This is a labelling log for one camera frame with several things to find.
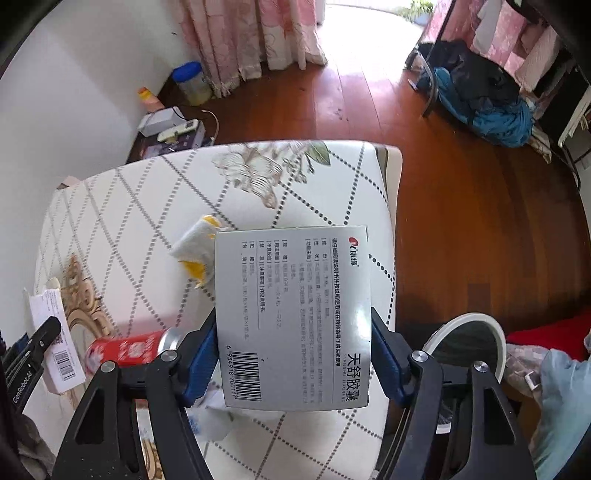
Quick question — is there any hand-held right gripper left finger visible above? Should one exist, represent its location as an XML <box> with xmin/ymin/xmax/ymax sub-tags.
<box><xmin>52</xmin><ymin>316</ymin><xmax>220</xmax><ymax>480</ymax></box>

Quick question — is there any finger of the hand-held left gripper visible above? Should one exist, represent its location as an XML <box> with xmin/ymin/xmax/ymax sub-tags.
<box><xmin>16</xmin><ymin>316</ymin><xmax>63</xmax><ymax>366</ymax></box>

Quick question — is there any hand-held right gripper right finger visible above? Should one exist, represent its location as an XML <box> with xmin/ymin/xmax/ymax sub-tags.
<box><xmin>369</xmin><ymin>306</ymin><xmax>539</xmax><ymax>480</ymax></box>

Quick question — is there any white bin with black bag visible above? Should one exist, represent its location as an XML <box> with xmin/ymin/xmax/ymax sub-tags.
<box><xmin>422</xmin><ymin>312</ymin><xmax>508</xmax><ymax>437</ymax></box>

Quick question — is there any white medicine box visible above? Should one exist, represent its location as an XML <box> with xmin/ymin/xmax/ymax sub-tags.
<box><xmin>214</xmin><ymin>224</ymin><xmax>373</xmax><ymax>412</ymax></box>

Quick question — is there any white carton with barcode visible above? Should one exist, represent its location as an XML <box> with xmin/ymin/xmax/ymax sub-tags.
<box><xmin>28</xmin><ymin>288</ymin><xmax>88</xmax><ymax>396</ymax></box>

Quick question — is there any crumpled white blue tissue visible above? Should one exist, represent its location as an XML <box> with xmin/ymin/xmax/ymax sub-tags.
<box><xmin>187</xmin><ymin>391</ymin><xmax>246</xmax><ymax>445</ymax></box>

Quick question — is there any red drink can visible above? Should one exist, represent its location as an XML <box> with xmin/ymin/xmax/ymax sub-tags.
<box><xmin>85</xmin><ymin>329</ymin><xmax>182</xmax><ymax>376</ymax></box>

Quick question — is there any crumpled white yellow tissue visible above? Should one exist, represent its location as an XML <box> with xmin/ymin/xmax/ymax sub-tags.
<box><xmin>169</xmin><ymin>214</ymin><xmax>232</xmax><ymax>289</ymax></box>

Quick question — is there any grey floral cloth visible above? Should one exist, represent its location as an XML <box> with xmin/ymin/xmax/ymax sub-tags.
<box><xmin>505</xmin><ymin>343</ymin><xmax>555</xmax><ymax>398</ymax></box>

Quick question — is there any floral checked tablecloth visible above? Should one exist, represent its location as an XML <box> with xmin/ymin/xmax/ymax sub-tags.
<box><xmin>34</xmin><ymin>141</ymin><xmax>403</xmax><ymax>480</ymax></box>

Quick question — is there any red cloth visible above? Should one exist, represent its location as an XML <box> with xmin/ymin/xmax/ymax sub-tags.
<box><xmin>505</xmin><ymin>308</ymin><xmax>591</xmax><ymax>361</ymax></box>

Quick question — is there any person's light blue clothing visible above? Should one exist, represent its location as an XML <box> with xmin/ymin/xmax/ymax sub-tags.
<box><xmin>531</xmin><ymin>332</ymin><xmax>591</xmax><ymax>480</ymax></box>

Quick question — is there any white remote control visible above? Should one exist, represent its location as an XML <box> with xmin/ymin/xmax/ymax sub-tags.
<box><xmin>156</xmin><ymin>119</ymin><xmax>201</xmax><ymax>142</ymax></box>

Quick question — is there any white device box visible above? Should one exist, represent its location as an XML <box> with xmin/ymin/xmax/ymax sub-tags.
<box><xmin>138</xmin><ymin>106</ymin><xmax>185</xmax><ymax>137</ymax></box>

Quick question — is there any orange bottle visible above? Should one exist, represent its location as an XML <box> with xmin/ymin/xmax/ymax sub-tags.
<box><xmin>137</xmin><ymin>86</ymin><xmax>165</xmax><ymax>113</ymax></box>

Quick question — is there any pile of blue dark clothes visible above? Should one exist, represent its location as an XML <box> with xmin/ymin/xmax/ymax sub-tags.
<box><xmin>417</xmin><ymin>39</ymin><xmax>535</xmax><ymax>149</ymax></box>

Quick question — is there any plastic jar with blue lid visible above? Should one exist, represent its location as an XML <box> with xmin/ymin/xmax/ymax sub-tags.
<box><xmin>171</xmin><ymin>61</ymin><xmax>214</xmax><ymax>106</ymax></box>

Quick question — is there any pink floral curtain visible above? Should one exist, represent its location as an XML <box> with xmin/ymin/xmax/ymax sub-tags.
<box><xmin>178</xmin><ymin>0</ymin><xmax>329</xmax><ymax>98</ymax></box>

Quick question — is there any pink floral bedding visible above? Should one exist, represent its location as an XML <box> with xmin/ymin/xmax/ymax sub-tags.
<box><xmin>422</xmin><ymin>0</ymin><xmax>575</xmax><ymax>95</ymax></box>

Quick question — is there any green plant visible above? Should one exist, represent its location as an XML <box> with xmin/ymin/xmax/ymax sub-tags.
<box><xmin>400</xmin><ymin>0</ymin><xmax>435</xmax><ymax>23</ymax></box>

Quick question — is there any thin beige cable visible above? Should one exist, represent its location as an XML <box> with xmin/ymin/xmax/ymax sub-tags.
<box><xmin>201</xmin><ymin>108</ymin><xmax>221</xmax><ymax>145</ymax></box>

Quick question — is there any black metal chair frame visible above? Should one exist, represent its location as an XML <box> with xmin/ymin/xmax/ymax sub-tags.
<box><xmin>405</xmin><ymin>0</ymin><xmax>462</xmax><ymax>119</ymax></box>

